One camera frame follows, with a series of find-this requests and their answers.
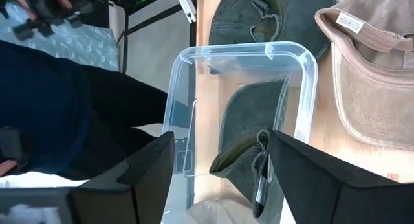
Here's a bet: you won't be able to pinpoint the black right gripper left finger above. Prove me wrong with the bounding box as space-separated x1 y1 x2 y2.
68 131 176 224

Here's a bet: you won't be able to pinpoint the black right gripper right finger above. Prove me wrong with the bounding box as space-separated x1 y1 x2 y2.
267 129 414 224

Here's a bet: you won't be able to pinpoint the dark grey cap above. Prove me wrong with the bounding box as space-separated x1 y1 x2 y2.
209 77 290 220

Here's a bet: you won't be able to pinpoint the beige cap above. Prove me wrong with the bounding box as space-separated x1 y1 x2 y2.
314 0 414 152

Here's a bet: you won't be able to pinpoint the dark grey cloth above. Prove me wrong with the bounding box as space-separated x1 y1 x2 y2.
208 0 339 60

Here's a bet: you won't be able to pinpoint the clear plastic bin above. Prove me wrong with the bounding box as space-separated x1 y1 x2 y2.
161 41 320 224

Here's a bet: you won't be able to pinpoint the person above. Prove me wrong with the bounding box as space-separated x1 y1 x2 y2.
0 39 169 181

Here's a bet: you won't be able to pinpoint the black metal stand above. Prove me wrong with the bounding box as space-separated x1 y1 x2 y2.
108 0 191 74

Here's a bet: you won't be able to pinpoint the grey patterned floor mat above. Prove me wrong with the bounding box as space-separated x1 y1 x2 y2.
0 3 120 72

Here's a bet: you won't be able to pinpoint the silver aluminium extrusion bar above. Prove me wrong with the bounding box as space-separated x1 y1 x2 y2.
173 0 197 24

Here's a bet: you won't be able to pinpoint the black aluminium table frame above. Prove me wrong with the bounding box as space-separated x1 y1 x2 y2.
189 0 199 47

